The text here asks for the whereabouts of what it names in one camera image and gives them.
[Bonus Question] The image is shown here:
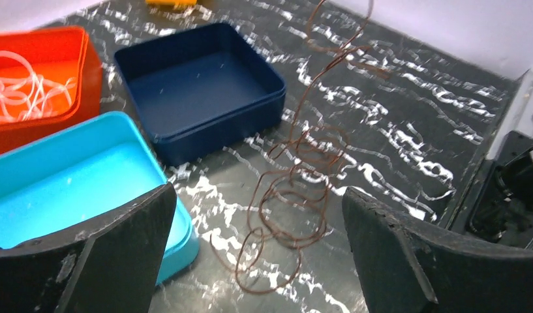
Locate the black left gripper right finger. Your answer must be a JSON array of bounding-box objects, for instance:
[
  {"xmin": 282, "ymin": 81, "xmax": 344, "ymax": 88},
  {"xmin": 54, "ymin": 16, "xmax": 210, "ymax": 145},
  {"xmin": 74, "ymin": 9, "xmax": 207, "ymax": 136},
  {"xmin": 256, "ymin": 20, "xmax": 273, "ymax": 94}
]
[{"xmin": 342, "ymin": 188, "xmax": 533, "ymax": 312}]

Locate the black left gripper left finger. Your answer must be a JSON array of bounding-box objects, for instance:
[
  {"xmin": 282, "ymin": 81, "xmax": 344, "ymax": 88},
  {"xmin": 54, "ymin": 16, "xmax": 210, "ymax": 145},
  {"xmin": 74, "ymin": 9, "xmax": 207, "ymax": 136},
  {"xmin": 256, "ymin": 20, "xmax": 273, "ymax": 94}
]
[{"xmin": 0, "ymin": 183, "xmax": 177, "ymax": 312}]

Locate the brown thin cable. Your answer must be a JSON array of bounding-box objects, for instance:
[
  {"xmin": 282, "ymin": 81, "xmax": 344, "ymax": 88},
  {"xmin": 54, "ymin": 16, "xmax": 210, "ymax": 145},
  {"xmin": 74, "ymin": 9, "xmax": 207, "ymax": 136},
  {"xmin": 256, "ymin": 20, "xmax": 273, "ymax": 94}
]
[{"xmin": 209, "ymin": 0, "xmax": 390, "ymax": 295}]

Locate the white thin cable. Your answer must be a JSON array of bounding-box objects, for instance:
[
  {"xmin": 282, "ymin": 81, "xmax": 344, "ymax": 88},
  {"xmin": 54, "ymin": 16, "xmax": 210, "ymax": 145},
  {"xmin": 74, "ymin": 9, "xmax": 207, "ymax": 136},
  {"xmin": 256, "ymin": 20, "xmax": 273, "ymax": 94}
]
[{"xmin": 0, "ymin": 50, "xmax": 77, "ymax": 126}]

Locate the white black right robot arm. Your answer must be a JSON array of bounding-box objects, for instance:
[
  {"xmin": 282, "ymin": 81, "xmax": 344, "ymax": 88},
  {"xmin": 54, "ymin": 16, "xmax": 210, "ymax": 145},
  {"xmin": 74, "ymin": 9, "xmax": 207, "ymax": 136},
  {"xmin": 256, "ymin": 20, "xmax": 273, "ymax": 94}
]
[{"xmin": 342, "ymin": 69, "xmax": 533, "ymax": 312}]

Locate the cyan square tray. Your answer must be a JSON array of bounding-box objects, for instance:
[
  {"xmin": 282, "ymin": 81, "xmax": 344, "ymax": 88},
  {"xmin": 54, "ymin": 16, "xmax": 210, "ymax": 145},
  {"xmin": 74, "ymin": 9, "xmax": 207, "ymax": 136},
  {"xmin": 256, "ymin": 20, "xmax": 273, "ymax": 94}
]
[{"xmin": 0, "ymin": 111, "xmax": 200, "ymax": 286}]

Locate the navy blue square tray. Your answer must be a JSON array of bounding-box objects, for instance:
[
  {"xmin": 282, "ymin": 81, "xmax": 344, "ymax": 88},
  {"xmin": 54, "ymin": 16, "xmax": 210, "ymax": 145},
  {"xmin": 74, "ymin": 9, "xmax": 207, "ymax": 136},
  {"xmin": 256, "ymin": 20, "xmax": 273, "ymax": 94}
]
[{"xmin": 114, "ymin": 23, "xmax": 286, "ymax": 166}]

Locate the red square tray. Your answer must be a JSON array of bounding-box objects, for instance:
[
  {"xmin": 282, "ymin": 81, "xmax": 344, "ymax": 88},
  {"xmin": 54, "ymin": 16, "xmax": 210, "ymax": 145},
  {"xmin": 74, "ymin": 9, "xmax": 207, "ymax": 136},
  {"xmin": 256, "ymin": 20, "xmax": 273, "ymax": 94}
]
[{"xmin": 0, "ymin": 26, "xmax": 102, "ymax": 154}]

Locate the yellow plastic bin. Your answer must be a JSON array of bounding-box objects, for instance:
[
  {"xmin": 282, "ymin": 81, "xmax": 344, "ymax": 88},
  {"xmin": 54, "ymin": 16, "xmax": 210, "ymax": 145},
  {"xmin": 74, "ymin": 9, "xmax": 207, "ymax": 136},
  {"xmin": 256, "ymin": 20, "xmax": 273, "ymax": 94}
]
[{"xmin": 145, "ymin": 0, "xmax": 198, "ymax": 7}]

